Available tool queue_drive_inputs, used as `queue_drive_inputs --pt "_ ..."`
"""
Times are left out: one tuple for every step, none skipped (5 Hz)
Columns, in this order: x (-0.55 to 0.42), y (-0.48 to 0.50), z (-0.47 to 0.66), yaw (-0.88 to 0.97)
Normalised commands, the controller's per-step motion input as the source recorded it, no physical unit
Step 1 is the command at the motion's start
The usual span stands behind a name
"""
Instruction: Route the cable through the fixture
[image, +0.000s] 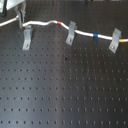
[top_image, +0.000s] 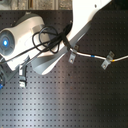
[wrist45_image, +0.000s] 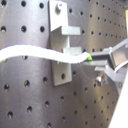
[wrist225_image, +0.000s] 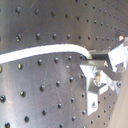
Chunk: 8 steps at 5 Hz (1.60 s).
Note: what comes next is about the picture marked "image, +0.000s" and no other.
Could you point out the right grey cable clip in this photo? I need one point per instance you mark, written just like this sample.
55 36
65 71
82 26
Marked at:
115 40

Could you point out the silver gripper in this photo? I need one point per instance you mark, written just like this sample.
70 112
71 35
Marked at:
13 3

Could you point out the grey cable clip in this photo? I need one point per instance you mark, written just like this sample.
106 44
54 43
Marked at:
27 37
115 40
71 33

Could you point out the middle grey cable clip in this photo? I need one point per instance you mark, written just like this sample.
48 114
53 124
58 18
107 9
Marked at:
71 33

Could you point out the left grey cable clip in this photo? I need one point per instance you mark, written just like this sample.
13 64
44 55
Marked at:
27 37

